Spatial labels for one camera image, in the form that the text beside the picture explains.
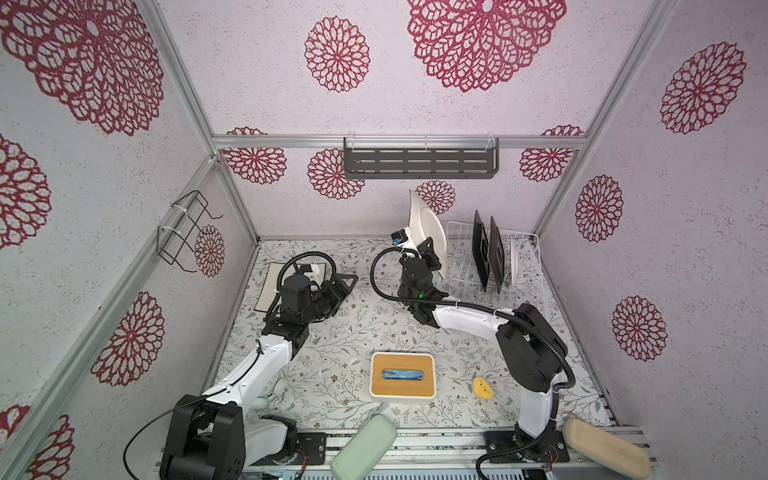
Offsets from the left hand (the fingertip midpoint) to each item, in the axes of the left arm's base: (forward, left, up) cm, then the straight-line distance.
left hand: (353, 288), depth 82 cm
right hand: (+11, -22, +8) cm, 26 cm away
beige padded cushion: (-37, -61, -17) cm, 73 cm away
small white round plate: (+15, -51, -6) cm, 53 cm away
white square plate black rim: (+14, -20, +11) cm, 27 cm away
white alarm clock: (-23, +22, -17) cm, 36 cm away
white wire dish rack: (+19, -60, -20) cm, 66 cm away
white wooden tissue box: (-18, -13, -18) cm, 28 cm away
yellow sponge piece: (-22, -35, -17) cm, 44 cm away
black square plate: (+13, -43, -2) cm, 45 cm away
